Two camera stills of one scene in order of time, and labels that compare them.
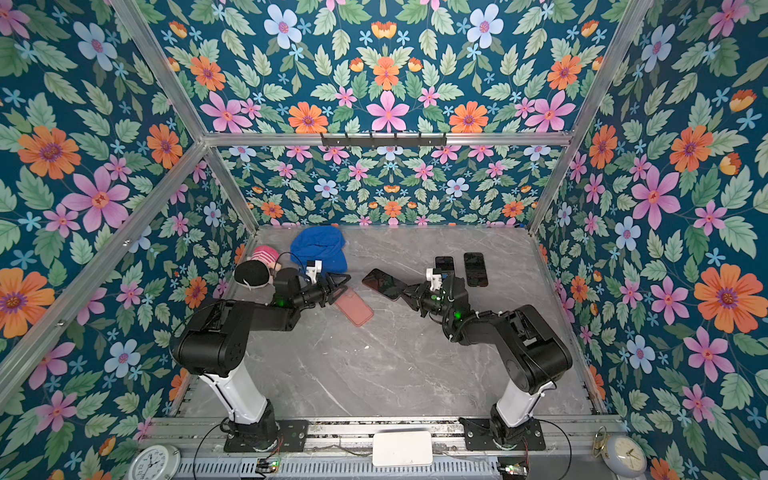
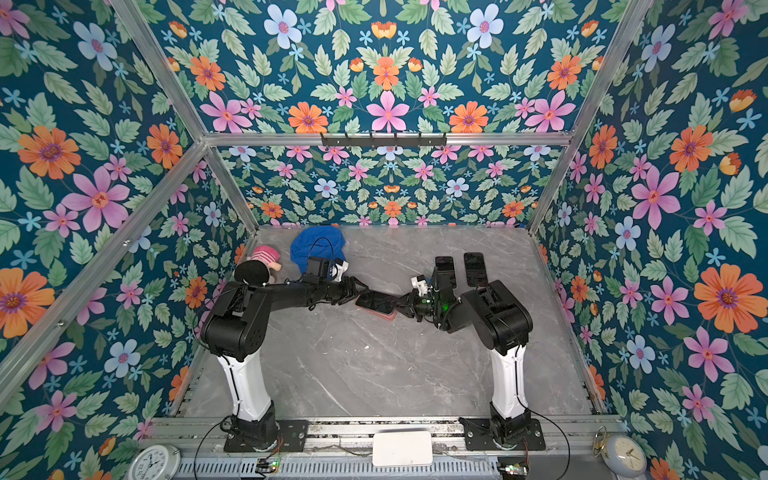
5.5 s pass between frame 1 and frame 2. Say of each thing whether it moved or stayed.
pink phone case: moved
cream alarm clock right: stayed
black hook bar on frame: stayed
